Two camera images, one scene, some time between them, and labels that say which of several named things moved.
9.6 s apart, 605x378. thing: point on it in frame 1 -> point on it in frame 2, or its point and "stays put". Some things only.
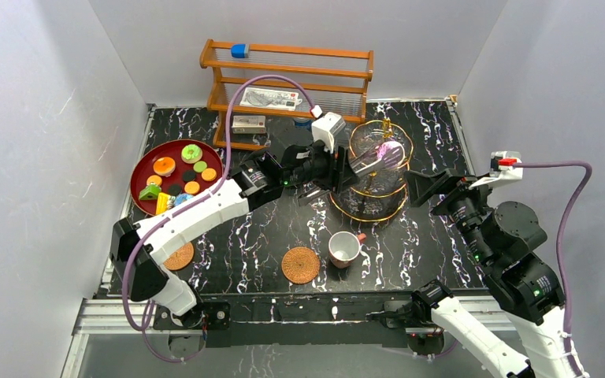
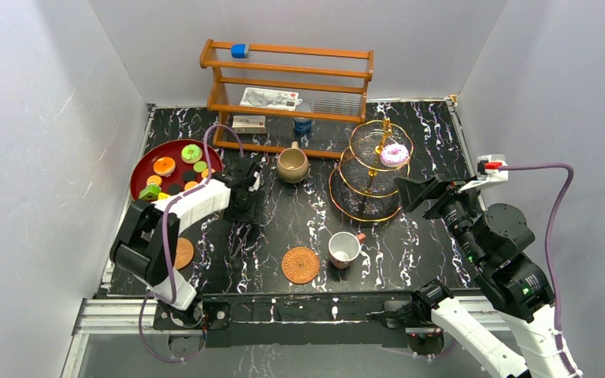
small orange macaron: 154,179 stays put
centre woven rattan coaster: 300,265 stays put
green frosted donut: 191,153 stays put
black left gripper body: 337,166 -> 240,207
